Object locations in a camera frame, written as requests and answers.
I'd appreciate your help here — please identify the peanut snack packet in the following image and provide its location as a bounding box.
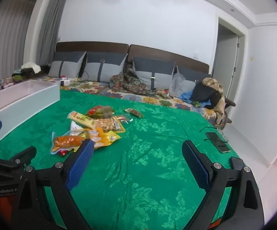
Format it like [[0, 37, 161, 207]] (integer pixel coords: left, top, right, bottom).
[[94, 116, 126, 133]]

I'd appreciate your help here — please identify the green patterned bedspread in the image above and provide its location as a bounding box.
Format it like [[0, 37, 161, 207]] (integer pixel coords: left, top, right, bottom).
[[0, 89, 240, 230]]

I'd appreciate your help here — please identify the sheer white curtain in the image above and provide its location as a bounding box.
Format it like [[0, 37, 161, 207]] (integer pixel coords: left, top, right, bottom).
[[0, 0, 36, 82]]

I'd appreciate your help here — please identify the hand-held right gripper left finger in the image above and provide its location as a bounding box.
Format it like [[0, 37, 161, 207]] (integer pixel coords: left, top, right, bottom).
[[10, 138, 96, 230]]

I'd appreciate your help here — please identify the black bag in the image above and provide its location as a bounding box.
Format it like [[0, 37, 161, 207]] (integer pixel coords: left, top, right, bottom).
[[191, 80, 222, 103]]

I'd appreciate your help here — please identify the grey pillow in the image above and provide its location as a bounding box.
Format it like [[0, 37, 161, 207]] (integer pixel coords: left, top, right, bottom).
[[132, 56, 176, 90], [81, 52, 129, 83], [48, 51, 87, 78], [175, 65, 212, 91]]

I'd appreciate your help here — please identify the clear sausage packet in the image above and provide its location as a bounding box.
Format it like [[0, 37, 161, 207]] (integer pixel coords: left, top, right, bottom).
[[50, 132, 86, 154]]

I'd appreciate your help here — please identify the white door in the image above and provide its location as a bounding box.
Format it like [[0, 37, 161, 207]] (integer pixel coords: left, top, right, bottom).
[[212, 24, 246, 94]]

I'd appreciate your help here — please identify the black cable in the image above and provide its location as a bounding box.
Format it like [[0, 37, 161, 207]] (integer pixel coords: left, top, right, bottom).
[[199, 125, 227, 142]]

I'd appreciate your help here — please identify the red green snack packet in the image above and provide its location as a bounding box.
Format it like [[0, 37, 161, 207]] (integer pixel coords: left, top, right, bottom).
[[87, 105, 115, 119]]

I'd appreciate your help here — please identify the pile of dark clothes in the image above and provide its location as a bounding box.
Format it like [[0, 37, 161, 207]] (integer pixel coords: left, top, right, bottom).
[[202, 77, 226, 125]]

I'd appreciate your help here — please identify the white storage box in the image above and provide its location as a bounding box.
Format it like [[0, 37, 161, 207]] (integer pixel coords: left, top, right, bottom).
[[0, 80, 61, 145]]

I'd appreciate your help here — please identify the black flat device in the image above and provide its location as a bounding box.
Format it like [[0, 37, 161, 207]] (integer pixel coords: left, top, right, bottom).
[[230, 156, 245, 172]]

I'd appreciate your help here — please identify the white crumpled cloth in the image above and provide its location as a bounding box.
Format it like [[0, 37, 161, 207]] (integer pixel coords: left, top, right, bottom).
[[21, 62, 41, 73]]

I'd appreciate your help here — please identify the blue cloth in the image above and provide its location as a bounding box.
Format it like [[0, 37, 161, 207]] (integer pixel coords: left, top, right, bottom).
[[178, 91, 212, 109]]

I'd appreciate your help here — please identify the long yellow snack packet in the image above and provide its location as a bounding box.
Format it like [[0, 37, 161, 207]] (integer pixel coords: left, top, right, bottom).
[[67, 111, 98, 128]]

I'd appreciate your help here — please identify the grey curtain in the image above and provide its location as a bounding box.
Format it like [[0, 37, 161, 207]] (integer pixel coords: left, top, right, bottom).
[[40, 0, 72, 65]]

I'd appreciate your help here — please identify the clear plastic bag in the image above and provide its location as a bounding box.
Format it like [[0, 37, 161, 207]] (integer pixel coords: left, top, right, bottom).
[[168, 66, 186, 97]]

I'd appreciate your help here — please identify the brown snack packet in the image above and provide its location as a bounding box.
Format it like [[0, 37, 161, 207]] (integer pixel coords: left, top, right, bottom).
[[125, 108, 145, 118]]

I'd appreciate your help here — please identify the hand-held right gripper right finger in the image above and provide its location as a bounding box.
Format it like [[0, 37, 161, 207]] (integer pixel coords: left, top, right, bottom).
[[182, 139, 265, 230]]

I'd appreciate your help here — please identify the black smartphone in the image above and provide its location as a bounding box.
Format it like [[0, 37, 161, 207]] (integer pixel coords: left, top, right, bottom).
[[206, 132, 231, 153]]

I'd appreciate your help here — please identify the dark chair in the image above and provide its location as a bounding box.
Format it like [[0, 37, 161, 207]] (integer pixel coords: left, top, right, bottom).
[[223, 98, 236, 124]]

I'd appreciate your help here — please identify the floral bed sheet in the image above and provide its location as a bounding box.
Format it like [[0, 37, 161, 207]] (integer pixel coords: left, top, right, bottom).
[[36, 75, 225, 125]]

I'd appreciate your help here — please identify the dark floral cloth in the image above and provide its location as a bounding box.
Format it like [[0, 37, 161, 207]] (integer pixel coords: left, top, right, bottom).
[[109, 68, 153, 95]]

